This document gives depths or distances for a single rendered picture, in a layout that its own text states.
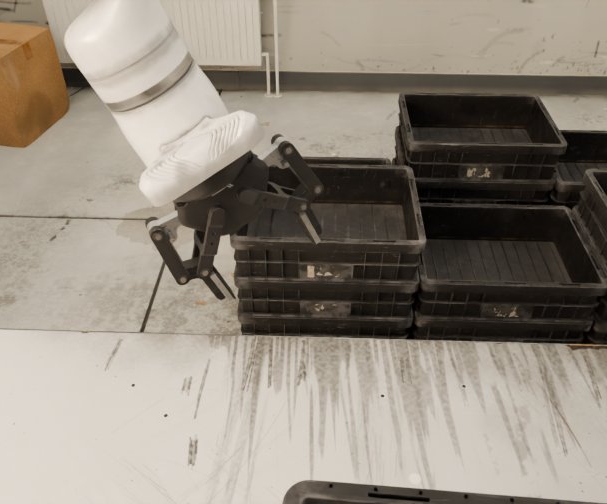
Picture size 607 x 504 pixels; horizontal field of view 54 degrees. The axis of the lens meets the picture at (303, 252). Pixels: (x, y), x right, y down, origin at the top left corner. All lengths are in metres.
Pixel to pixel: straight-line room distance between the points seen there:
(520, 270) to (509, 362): 0.68
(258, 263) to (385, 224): 0.34
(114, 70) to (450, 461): 0.57
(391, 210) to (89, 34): 1.15
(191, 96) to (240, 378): 0.48
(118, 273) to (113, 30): 1.74
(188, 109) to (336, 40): 2.72
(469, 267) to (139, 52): 1.21
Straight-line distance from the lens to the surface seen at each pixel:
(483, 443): 0.80
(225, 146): 0.40
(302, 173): 0.50
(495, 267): 1.54
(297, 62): 3.18
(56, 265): 2.22
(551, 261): 1.61
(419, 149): 1.56
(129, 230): 2.29
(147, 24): 0.42
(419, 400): 0.82
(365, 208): 1.48
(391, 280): 1.28
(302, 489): 0.48
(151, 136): 0.43
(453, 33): 3.18
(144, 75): 0.42
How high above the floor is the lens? 1.35
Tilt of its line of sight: 40 degrees down
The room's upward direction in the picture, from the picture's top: straight up
